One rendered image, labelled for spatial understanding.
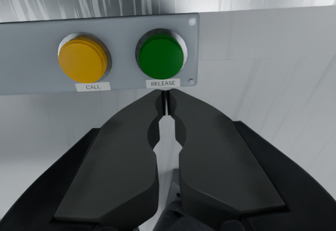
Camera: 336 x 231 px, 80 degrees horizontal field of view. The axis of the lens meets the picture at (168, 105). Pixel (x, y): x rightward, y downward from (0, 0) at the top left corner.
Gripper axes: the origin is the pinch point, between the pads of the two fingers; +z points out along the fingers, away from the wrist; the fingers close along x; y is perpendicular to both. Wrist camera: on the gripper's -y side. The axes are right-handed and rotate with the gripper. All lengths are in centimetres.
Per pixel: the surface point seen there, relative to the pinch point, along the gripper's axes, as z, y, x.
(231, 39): 17.6, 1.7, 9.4
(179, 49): 6.4, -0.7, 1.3
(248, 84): 17.7, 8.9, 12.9
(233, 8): 7.6, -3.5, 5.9
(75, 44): 6.5, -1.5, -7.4
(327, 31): 17.6, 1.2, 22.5
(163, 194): 17.7, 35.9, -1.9
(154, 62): 6.4, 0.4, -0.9
